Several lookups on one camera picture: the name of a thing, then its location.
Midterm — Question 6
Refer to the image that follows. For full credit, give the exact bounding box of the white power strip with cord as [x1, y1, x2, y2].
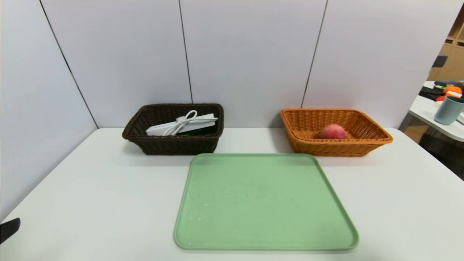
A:
[145, 110, 219, 137]

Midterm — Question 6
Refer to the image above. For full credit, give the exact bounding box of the red peach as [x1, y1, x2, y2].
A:
[319, 124, 348, 140]

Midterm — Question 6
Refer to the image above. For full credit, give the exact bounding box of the dark brown wicker basket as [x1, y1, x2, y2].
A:
[122, 103, 224, 156]

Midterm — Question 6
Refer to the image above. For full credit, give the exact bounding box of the orange wicker basket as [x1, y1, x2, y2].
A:
[280, 108, 394, 157]

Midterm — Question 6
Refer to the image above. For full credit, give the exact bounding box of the light green plastic tray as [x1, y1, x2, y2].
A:
[173, 153, 360, 251]

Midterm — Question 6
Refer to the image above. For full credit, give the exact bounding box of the black gear pile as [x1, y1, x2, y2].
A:
[419, 80, 464, 102]

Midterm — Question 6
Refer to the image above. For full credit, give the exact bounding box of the dark woven seat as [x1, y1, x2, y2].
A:
[419, 128, 464, 181]

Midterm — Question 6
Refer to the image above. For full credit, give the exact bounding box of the grey blue cup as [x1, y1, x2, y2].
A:
[434, 96, 464, 126]

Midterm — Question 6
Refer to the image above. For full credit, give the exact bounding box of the orange object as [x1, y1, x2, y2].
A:
[443, 86, 464, 98]

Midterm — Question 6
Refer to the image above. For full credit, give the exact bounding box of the wooden shelf unit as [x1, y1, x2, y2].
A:
[427, 4, 464, 82]

